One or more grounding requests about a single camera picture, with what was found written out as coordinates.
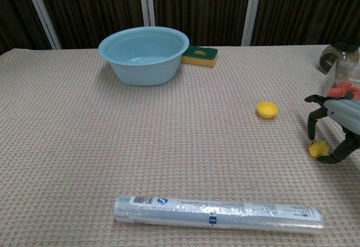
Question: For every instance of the white metal frame post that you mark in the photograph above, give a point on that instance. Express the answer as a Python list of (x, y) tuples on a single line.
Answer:
[(251, 10), (146, 2), (42, 13)]

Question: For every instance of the clear box red items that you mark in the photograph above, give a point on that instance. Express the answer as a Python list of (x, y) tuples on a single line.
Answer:
[(347, 74)]

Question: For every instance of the dark pleated curtain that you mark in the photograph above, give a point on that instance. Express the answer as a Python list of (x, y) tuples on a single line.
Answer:
[(199, 8)]

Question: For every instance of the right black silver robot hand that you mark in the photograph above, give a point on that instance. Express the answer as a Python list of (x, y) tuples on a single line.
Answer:
[(347, 116)]

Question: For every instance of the light blue plastic basin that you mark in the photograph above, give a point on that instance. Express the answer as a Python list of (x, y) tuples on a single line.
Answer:
[(143, 67)]

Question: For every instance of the plastic wrap roll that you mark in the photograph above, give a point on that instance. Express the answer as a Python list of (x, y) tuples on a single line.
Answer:
[(219, 214)]

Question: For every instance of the green yellow sponge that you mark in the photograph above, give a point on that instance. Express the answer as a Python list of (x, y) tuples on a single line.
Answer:
[(201, 57)]

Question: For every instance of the glass jar black lid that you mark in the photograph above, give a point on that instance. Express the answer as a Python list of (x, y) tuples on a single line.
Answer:
[(330, 60)]

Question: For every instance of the yellow rubber duck toy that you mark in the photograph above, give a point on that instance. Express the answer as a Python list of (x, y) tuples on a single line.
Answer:
[(319, 148)]

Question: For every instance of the beige woven tablecloth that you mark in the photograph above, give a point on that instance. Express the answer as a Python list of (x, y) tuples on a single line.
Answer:
[(140, 145)]

